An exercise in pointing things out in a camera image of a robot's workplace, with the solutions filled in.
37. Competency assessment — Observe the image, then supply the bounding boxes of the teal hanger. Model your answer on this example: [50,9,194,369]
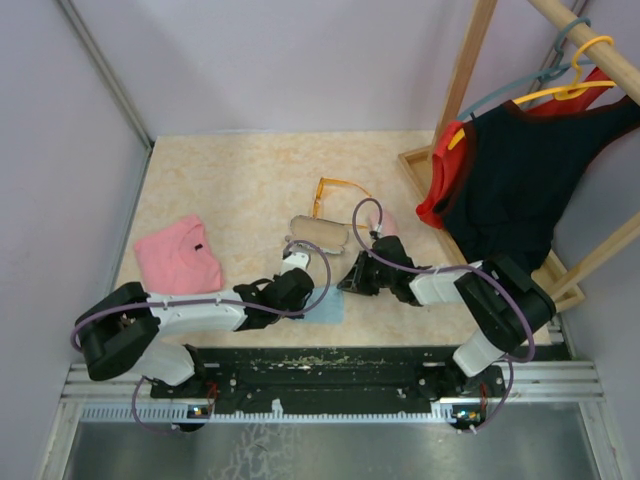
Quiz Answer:
[455,16,591,121]

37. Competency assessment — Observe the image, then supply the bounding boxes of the newspaper print glasses case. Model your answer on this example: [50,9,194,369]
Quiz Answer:
[285,215,349,255]

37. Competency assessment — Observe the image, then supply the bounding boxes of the pink glasses case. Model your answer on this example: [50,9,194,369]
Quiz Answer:
[368,209,399,237]

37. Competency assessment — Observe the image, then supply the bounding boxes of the orange sunglasses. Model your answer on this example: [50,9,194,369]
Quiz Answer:
[311,177,372,220]

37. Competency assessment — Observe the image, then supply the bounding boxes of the red tank top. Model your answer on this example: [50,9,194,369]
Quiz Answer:
[415,85,612,230]

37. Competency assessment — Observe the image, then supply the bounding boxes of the navy tank top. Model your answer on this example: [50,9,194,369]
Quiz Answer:
[437,97,639,273]

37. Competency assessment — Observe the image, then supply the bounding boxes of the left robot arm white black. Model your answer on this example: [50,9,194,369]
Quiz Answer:
[72,268,314,397]

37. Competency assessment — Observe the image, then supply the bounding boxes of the wooden clothes rack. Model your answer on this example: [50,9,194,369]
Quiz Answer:
[397,0,640,318]

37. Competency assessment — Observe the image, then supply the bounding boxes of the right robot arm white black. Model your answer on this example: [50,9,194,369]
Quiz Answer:
[337,236,556,396]

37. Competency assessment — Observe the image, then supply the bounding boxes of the pink folded garment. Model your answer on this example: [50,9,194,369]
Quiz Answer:
[134,215,224,295]

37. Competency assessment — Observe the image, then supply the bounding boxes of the yellow hanger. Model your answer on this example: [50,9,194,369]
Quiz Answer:
[447,35,617,151]

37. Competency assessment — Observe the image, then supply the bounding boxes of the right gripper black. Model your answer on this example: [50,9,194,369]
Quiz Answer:
[338,250,396,296]

